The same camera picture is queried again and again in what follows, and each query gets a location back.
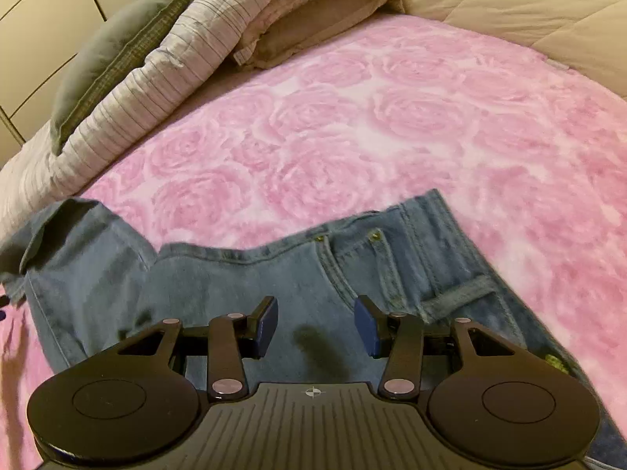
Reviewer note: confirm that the blue-grey towel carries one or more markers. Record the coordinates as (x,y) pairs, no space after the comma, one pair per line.
(313,279)

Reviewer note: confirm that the pink rose blanket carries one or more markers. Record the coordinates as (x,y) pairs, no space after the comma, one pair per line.
(392,122)

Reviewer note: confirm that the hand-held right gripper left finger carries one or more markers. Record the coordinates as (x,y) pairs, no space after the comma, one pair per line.
(267,329)

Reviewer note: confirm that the beige folded blanket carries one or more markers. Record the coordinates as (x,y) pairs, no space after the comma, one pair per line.
(323,27)

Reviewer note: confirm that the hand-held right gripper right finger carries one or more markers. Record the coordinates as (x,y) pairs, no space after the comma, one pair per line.
(365,327)

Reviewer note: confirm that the grey-green pillow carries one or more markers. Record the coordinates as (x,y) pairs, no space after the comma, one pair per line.
(110,56)

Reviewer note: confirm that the white striped folded quilt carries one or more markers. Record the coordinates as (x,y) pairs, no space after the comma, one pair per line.
(161,83)

